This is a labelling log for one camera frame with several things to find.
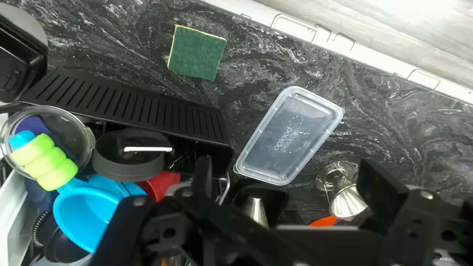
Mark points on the small steel funnel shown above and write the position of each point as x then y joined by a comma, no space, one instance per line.
337,181

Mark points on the orange handled utensil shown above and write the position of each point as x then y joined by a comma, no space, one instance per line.
324,221

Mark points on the green scouring sponge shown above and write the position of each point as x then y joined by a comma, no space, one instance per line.
195,53

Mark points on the blue plastic cup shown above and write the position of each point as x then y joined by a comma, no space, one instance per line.
84,208

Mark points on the knife with green blue handle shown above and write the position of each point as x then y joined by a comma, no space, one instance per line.
40,158

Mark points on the black dish rack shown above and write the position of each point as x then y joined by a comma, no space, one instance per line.
192,128

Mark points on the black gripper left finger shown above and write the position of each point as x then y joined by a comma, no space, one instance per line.
120,243

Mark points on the red plastic cup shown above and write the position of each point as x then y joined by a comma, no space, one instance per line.
157,186

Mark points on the clear plastic container lid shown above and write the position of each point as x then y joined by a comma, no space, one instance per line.
290,133

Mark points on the black round lid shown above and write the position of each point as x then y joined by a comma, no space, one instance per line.
130,155

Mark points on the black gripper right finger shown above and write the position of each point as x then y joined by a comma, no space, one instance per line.
415,224

